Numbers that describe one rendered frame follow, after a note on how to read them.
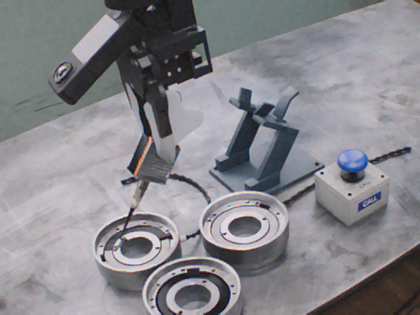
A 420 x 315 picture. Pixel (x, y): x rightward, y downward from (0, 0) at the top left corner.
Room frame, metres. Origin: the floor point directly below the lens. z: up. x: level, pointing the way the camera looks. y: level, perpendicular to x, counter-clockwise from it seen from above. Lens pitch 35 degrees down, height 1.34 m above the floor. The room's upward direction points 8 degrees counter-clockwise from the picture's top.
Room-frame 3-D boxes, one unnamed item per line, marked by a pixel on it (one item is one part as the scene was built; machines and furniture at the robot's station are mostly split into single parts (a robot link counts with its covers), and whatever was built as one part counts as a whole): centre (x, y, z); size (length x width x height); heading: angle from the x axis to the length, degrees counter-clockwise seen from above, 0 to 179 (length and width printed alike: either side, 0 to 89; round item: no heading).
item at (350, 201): (0.64, -0.18, 0.82); 0.08 x 0.07 x 0.05; 115
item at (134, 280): (0.58, 0.10, 0.82); 0.10 x 0.10 x 0.04
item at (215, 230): (0.59, -0.03, 0.82); 0.08 x 0.08 x 0.02
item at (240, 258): (0.59, -0.03, 0.82); 0.10 x 0.10 x 0.04
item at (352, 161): (0.64, -0.17, 0.85); 0.04 x 0.04 x 0.05
